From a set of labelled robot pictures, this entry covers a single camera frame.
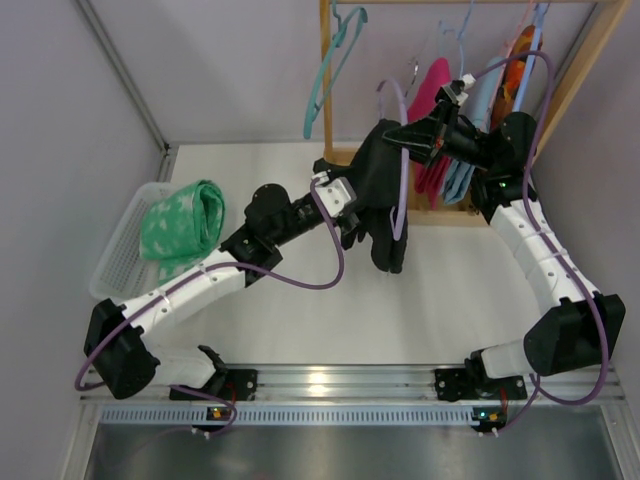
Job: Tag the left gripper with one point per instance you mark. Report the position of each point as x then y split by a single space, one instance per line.
351 220

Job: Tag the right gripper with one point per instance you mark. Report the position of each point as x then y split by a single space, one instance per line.
439 133

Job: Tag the lilac hanger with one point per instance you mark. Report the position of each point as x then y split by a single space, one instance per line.
397 214

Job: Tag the black trousers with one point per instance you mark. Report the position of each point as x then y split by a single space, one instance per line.
374 175

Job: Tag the teal hanger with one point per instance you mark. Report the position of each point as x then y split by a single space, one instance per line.
338 36

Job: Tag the green trousers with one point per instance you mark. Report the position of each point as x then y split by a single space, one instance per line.
182 229

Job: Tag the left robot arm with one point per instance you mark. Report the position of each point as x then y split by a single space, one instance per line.
118 344

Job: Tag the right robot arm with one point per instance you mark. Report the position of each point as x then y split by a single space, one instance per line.
579 326

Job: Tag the light blue trousers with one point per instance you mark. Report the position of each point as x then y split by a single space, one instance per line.
459 174

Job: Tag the pink trousers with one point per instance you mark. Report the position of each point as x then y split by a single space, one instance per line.
429 179

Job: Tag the orange patterned trousers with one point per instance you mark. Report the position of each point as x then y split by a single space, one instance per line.
514 79

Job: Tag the light blue hanger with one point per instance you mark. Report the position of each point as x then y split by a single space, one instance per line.
457 33

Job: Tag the white plastic basket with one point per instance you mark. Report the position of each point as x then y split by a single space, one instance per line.
121 273

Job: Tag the wooden clothes rack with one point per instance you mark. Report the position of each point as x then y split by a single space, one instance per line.
594 35

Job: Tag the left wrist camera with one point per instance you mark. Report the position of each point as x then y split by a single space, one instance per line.
332 193

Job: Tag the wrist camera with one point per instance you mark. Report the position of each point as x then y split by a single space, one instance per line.
332 193
456 91

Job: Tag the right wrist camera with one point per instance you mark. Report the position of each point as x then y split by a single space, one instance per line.
456 91

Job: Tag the aluminium mounting rail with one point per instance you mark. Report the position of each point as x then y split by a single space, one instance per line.
385 382

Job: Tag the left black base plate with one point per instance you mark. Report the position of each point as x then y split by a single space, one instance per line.
231 385

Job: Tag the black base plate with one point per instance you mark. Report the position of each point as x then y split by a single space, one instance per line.
452 382
231 385

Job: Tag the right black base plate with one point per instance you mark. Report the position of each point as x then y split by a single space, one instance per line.
452 382

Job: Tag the grey slotted cable duct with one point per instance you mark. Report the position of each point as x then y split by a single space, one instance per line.
298 415

